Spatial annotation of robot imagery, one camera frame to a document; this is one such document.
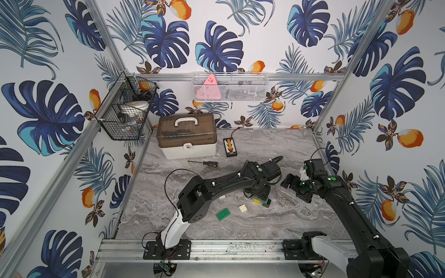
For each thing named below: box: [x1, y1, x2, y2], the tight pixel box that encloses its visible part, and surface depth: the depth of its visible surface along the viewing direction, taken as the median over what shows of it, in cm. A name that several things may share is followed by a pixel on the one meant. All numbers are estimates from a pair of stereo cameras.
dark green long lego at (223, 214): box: [216, 207, 232, 222], surface depth 85 cm
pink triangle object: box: [196, 73, 222, 101], surface depth 92 cm
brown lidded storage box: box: [156, 112, 218, 160], surface depth 97 cm
